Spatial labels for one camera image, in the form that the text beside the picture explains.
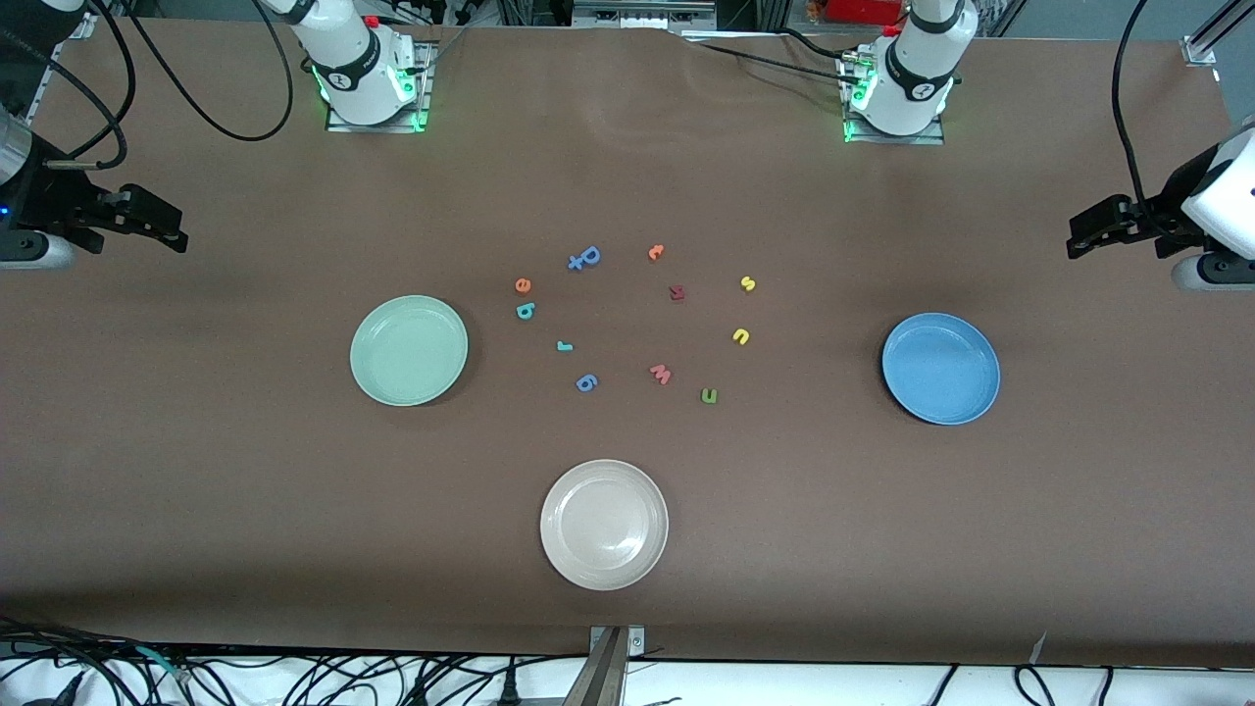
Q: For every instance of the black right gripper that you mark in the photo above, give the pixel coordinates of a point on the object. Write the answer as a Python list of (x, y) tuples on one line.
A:
[(51, 199)]

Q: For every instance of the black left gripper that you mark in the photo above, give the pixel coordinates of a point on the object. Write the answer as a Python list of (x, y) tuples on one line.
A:
[(1166, 212)]

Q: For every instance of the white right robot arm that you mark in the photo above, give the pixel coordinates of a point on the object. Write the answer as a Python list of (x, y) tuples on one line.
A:
[(358, 69)]

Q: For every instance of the blue plate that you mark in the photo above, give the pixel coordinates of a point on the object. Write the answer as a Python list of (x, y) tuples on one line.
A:
[(941, 369)]

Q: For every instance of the brown table cover sheet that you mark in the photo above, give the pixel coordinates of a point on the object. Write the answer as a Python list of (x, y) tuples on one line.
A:
[(196, 490)]

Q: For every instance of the pale green plate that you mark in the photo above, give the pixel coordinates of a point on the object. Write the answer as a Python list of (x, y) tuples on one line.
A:
[(409, 351)]

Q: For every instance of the red box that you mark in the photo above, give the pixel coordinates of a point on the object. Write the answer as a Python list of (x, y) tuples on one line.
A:
[(863, 10)]

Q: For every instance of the blue foam letter p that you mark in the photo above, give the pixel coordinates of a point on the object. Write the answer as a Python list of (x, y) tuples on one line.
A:
[(597, 252)]

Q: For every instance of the blue foam letter g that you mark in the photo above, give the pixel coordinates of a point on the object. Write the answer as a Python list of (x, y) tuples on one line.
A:
[(579, 377)]

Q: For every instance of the pink foam letter w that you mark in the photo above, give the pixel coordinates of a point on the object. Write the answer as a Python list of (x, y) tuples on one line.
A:
[(662, 376)]

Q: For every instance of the grey equipment box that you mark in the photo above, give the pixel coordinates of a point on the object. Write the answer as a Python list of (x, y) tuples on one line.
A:
[(642, 15)]

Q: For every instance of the beige plate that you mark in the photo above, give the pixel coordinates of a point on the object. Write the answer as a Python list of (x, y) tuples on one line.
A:
[(604, 525)]

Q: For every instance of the aluminium beam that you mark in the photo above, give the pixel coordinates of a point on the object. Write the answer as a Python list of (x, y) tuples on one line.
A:
[(598, 681)]

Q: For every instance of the aluminium table rail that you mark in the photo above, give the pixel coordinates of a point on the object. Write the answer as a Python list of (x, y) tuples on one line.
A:
[(41, 98)]

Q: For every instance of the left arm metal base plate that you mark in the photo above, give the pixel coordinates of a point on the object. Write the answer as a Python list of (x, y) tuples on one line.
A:
[(892, 139)]

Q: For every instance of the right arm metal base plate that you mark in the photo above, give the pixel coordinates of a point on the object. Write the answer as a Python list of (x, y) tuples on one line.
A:
[(373, 127)]

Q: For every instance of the silver metal bracket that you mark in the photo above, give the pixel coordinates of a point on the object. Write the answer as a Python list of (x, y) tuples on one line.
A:
[(637, 642)]

